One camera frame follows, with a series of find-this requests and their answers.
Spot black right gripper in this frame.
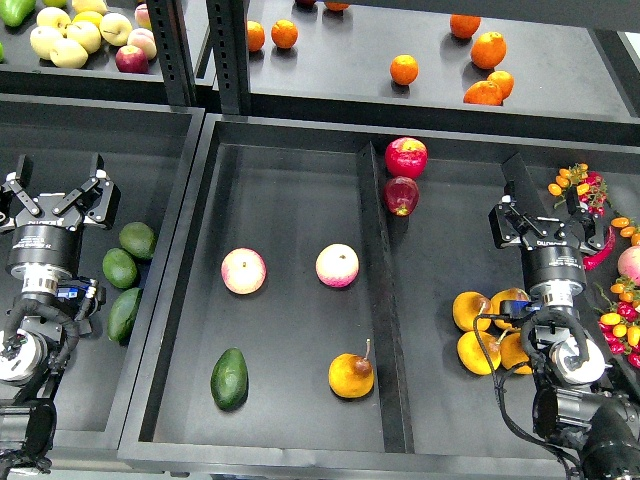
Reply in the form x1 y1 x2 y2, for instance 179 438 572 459
488 180 609 300

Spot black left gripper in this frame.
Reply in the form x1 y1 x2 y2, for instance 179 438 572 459
1 153 121 279

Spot yellow brown pear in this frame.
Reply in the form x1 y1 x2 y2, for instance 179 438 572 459
328 339 375 399

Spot dark green avocado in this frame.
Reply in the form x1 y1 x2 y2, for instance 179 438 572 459
210 347 249 411

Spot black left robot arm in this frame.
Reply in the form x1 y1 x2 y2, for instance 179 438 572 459
1 154 120 478

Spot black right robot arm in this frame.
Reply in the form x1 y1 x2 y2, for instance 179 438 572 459
489 181 639 479

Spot yellow pear upper right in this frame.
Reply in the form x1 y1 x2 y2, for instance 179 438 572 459
491 287 530 332

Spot green avocado top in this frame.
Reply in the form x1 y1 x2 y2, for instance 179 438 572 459
119 222 156 260

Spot green avocado middle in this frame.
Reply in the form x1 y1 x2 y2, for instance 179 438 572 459
102 248 138 289

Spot yellow pear upper left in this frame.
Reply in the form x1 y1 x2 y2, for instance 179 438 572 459
452 291 492 332

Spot yellow pear lower middle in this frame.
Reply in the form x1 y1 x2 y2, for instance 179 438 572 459
500 332 532 375

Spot yellow pear lower left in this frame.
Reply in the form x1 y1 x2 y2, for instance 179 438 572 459
456 331 501 376

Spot red chili pepper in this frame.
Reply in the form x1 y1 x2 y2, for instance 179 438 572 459
583 226 616 271

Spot cherry tomato bunch top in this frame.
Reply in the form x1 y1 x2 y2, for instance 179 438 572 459
547 163 608 216

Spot cherry tomato bunch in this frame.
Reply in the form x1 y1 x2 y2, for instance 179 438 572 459
597 275 639 370
547 163 608 216

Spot orange cherry tomatoes cluster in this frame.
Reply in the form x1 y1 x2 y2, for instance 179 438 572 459
610 216 640 246

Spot pink peach right edge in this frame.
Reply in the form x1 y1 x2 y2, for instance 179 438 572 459
617 246 640 284

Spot black tray divider right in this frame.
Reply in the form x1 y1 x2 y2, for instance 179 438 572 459
502 155 639 401

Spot black left tray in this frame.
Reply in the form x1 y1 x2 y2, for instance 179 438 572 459
1 95 204 470

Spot cherry tomato bunch lower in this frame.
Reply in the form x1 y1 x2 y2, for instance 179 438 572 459
597 275 639 370

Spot pale yellow apple front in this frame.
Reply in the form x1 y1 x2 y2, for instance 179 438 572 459
50 38 89 69

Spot pale yellow apple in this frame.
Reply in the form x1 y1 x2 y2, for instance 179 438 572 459
66 20 102 54
99 13 133 47
50 38 89 69
30 26 64 61
36 7 71 36

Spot red apple on shelf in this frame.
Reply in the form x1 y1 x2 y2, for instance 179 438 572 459
115 45 149 74

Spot pale yellow apple left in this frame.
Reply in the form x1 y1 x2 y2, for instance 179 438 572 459
30 26 64 61

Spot orange shelf front right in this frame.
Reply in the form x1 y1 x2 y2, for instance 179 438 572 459
463 80 503 106

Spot pale yellow apple middle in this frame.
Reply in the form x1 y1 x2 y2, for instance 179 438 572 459
66 20 102 54

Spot dark red apple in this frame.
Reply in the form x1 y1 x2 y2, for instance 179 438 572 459
383 176 420 217

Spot orange shelf behind front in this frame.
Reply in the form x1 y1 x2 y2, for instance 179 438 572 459
487 70 515 100

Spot bright red apple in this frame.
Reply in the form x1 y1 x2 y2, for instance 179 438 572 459
384 137 428 180

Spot pale yellow apple right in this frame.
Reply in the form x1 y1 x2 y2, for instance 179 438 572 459
99 13 133 47

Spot pink peach on shelf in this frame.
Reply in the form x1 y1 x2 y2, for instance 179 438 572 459
127 28 157 61

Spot pale yellow apple back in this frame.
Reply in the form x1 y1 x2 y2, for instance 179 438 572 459
36 7 71 36

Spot green mango on shelf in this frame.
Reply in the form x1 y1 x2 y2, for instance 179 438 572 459
0 0 36 28

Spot large orange shelf right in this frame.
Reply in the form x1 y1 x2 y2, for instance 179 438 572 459
470 31 507 70

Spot pink yellow apple left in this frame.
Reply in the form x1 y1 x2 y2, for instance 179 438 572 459
221 248 267 295

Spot pink yellow apple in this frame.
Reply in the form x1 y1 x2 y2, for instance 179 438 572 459
221 248 267 295
315 243 359 288

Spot pink yellow apple right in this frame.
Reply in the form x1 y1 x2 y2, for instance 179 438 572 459
315 243 359 288

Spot orange on shelf centre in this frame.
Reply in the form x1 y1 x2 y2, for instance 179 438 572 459
389 54 419 86

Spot black shelf post left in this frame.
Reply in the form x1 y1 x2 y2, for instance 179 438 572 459
146 0 197 107

